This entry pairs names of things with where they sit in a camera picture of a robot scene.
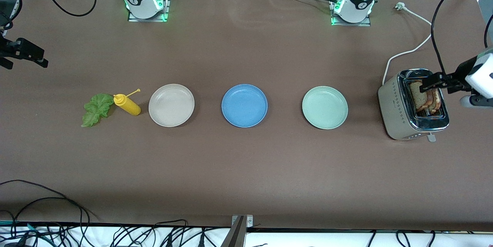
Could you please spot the pale green round plate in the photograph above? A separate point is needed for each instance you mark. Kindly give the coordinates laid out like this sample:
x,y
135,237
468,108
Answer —
x,y
324,107

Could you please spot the silver two-slot toaster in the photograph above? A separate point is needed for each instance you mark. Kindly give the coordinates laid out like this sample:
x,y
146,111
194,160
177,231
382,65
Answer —
x,y
389,104

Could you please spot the aluminium profile post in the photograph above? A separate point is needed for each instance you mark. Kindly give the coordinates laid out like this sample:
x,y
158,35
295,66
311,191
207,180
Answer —
x,y
235,237

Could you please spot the metal corner bracket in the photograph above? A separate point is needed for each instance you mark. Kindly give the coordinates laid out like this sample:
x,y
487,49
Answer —
x,y
248,220

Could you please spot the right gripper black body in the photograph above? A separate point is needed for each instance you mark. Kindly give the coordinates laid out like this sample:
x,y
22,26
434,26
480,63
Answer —
x,y
8,47

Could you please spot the beige round plate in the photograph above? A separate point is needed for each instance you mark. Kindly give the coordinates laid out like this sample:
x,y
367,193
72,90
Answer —
x,y
171,105

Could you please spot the green lettuce leaf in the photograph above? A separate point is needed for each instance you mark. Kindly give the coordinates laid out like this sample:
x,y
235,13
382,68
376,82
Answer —
x,y
96,108

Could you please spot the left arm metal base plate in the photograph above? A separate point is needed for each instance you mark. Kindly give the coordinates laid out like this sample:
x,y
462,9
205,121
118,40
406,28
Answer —
x,y
352,24

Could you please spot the yellow mustard squeeze bottle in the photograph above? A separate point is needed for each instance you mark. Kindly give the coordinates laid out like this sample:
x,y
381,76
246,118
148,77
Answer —
x,y
129,106

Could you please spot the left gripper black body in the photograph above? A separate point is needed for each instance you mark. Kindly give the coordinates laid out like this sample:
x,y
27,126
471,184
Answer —
x,y
459,73

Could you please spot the blue round plate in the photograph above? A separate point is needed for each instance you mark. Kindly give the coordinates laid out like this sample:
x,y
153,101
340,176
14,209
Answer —
x,y
244,105

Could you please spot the brown bread slice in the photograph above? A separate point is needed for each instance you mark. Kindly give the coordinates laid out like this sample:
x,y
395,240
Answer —
x,y
416,93
435,102

